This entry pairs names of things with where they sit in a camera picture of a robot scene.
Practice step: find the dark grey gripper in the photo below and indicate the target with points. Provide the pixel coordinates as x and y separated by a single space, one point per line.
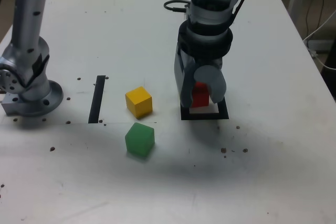
189 60

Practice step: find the red cube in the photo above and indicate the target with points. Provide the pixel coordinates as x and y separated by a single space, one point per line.
200 98

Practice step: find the yellow cube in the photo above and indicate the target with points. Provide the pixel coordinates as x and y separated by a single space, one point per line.
139 103

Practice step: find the green cube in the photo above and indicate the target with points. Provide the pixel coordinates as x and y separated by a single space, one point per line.
139 141

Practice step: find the black tape square outline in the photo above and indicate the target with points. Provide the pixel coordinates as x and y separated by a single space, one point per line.
204 116

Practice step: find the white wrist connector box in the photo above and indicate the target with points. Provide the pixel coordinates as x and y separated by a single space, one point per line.
187 10

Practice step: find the black tape strip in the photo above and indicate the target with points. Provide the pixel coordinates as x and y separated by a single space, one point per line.
95 100

